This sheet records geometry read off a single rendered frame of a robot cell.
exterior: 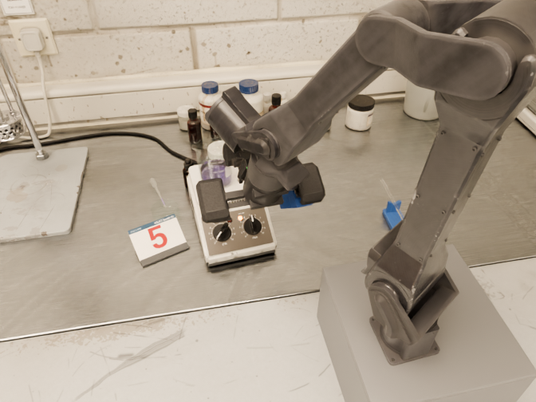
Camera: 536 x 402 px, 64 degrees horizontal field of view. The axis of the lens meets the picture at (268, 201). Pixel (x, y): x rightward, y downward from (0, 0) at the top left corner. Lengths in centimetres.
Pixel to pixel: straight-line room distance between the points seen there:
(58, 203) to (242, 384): 54
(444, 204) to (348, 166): 65
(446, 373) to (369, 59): 37
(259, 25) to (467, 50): 93
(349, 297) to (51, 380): 43
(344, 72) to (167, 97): 85
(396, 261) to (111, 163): 77
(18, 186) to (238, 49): 62
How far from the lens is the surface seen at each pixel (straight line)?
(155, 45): 118
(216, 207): 61
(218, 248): 76
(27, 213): 98
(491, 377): 59
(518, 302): 83
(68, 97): 122
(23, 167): 112
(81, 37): 119
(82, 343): 74
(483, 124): 31
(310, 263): 78
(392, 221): 87
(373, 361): 56
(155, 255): 81
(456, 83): 30
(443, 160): 36
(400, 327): 49
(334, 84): 39
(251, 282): 75
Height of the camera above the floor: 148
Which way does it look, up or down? 40 degrees down
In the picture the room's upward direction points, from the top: straight up
